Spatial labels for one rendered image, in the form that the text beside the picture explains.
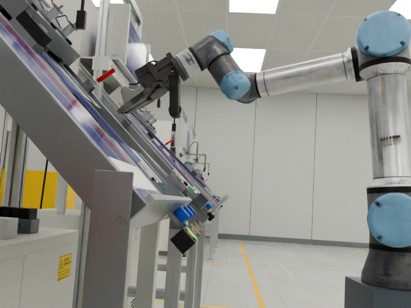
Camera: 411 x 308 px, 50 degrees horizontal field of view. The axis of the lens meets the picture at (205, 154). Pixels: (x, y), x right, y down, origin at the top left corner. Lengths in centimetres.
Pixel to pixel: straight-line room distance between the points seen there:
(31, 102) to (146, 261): 100
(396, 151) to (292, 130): 785
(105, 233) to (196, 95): 843
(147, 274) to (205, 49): 79
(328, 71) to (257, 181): 751
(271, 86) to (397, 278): 59
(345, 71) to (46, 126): 85
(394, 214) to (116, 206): 65
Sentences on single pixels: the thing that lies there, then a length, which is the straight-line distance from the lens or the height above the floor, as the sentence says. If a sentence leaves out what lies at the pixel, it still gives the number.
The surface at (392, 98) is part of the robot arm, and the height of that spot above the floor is 99.
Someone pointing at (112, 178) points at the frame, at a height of 75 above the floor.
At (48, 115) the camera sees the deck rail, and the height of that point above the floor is 83.
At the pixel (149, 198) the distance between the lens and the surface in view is 61.
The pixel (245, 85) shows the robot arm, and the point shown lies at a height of 104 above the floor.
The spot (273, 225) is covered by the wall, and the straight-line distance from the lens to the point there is 873.
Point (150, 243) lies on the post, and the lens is 155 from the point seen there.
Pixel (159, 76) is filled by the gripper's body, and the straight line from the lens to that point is 121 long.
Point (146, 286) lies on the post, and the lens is 158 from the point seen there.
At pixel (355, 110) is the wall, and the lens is 921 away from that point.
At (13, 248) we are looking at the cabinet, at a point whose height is 61.
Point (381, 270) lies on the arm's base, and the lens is 118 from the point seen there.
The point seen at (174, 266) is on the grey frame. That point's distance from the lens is 131.
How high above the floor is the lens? 73
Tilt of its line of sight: 6 degrees up
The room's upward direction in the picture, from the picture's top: 4 degrees clockwise
